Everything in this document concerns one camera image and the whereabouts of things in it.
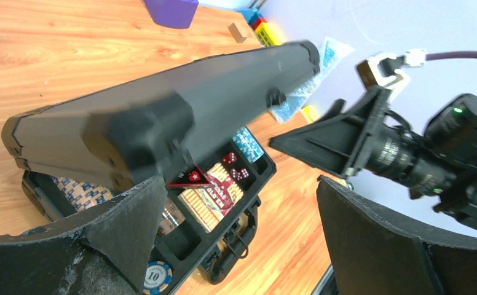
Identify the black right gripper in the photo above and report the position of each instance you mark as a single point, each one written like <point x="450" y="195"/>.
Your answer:
<point x="441" y="162"/>

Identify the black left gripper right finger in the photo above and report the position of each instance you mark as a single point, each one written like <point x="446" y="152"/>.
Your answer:
<point x="376" y="250"/>

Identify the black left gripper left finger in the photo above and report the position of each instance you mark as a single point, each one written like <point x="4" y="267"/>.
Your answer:
<point x="102" y="250"/>

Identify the blue white 10 chip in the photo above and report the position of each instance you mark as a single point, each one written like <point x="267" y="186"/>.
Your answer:
<point x="158" y="276"/>

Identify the brown purple chip stack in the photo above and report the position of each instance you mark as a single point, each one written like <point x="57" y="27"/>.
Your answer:
<point x="172" y="218"/>

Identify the red black triangle sign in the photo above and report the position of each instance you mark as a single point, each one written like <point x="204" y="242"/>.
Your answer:
<point x="190" y="178"/>

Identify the black poker set case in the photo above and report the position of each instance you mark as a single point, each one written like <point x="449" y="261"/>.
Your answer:
<point x="157" y="125"/>

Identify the light blue chip stack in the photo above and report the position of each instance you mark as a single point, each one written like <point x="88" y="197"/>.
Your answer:
<point x="248" y="145"/>

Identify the yellow curved toy piece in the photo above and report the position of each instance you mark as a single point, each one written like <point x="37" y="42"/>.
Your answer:
<point x="310" y="113"/>

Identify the clear bubble wrap bag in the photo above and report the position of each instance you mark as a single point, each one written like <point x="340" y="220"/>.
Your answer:
<point x="330" y="55"/>

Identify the red translucent die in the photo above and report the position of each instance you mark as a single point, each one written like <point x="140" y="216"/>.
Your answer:
<point x="230" y="158"/>
<point x="239" y="174"/>

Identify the red playing card box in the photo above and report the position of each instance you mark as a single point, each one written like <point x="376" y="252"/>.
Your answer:
<point x="210" y="205"/>

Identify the yellow toy block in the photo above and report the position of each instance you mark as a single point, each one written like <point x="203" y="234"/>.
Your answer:
<point x="265" y="32"/>

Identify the small wooden block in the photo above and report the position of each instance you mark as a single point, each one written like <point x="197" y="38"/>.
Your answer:
<point x="238" y="32"/>

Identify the purple metronome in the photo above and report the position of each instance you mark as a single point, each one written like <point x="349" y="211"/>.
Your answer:
<point x="176" y="14"/>

